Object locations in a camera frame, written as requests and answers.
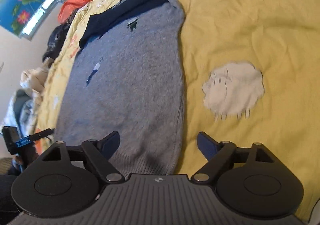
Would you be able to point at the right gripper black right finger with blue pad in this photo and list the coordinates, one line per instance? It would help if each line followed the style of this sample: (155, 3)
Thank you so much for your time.
(218, 156)

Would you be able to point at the orange plastic bag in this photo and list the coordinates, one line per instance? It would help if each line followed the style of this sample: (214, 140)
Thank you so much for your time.
(68, 7)

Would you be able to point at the person's left hand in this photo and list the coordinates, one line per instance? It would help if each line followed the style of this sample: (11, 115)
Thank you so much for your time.
(20, 162)

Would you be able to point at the grey navy knit sweater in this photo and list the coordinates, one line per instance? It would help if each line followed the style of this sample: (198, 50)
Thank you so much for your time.
(127, 77)

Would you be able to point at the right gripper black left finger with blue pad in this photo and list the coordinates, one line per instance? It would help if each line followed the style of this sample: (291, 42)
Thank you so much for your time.
(97, 155)

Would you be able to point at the cream beige blanket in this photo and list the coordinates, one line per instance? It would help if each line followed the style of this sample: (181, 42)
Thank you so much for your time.
(24, 105)

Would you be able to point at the dark clothes beside bed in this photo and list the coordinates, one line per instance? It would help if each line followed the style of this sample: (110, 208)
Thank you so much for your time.
(57, 38)

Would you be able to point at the yellow cartoon print bedsheet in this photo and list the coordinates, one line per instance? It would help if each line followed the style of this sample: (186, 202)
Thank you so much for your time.
(279, 37)

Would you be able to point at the window with metal frame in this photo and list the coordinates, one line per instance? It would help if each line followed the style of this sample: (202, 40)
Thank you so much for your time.
(34, 23)

